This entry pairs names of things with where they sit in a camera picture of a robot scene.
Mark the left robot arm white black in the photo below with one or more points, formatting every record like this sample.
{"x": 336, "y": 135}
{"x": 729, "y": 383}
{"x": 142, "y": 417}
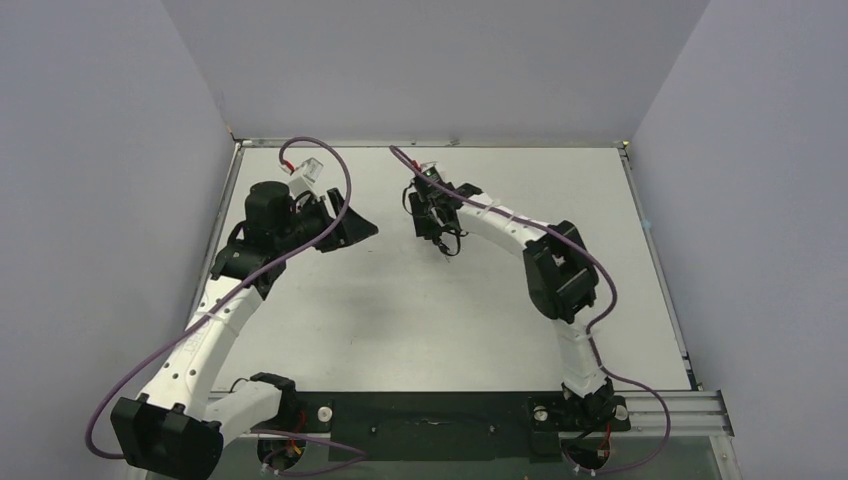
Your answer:
{"x": 171, "y": 427}

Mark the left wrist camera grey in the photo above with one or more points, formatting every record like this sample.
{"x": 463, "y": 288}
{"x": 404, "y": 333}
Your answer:
{"x": 304, "y": 177}

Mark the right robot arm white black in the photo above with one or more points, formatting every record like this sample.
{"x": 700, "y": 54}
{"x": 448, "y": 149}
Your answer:
{"x": 561, "y": 281}

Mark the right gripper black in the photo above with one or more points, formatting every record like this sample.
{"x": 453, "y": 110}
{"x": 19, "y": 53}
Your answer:
{"x": 429, "y": 216}

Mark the aluminium rail frame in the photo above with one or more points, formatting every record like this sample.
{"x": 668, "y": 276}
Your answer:
{"x": 692, "y": 414}

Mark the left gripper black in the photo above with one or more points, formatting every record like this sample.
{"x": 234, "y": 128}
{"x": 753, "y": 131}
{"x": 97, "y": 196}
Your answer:
{"x": 350, "y": 229}

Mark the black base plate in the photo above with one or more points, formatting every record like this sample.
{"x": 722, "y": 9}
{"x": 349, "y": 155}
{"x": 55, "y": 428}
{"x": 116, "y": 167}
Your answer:
{"x": 452, "y": 426}

